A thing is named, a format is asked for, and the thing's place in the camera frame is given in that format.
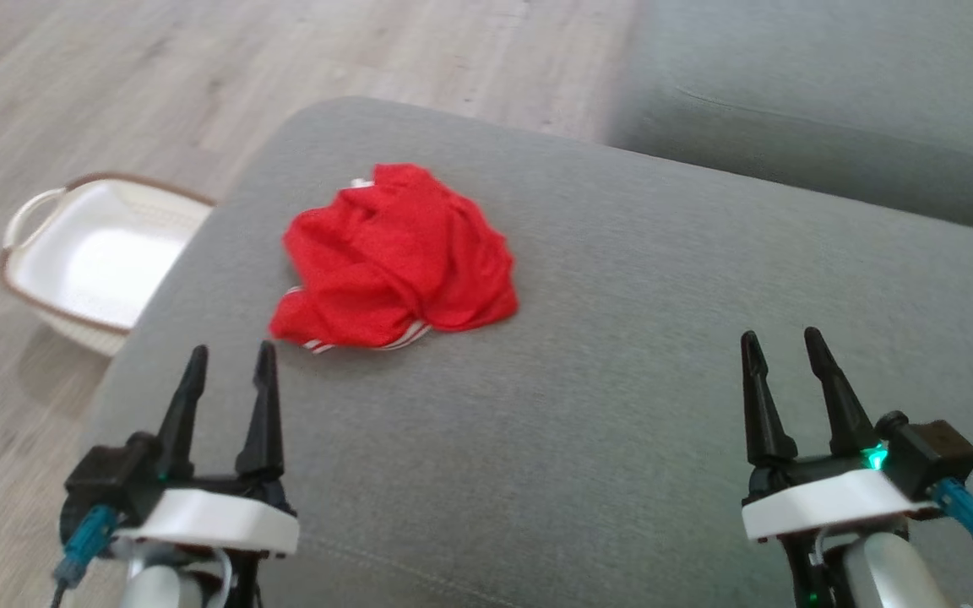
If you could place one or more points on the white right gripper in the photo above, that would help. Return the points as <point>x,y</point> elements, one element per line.
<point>824,507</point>

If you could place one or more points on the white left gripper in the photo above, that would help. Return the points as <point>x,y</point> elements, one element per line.
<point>208,519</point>

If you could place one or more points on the red basketball jersey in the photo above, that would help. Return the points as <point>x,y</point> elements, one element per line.
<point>394,253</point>

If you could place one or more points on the grey fabric sofa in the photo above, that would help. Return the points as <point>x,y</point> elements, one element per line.
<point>622,338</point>

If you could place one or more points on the white plastic laundry basket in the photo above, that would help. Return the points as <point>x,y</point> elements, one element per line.
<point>98,253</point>

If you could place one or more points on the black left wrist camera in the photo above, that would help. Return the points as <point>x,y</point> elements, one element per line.
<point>106,481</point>

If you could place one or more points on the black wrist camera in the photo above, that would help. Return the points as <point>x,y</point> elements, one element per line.
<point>930,456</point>
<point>106,481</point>

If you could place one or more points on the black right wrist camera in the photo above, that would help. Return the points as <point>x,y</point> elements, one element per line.
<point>930,456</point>

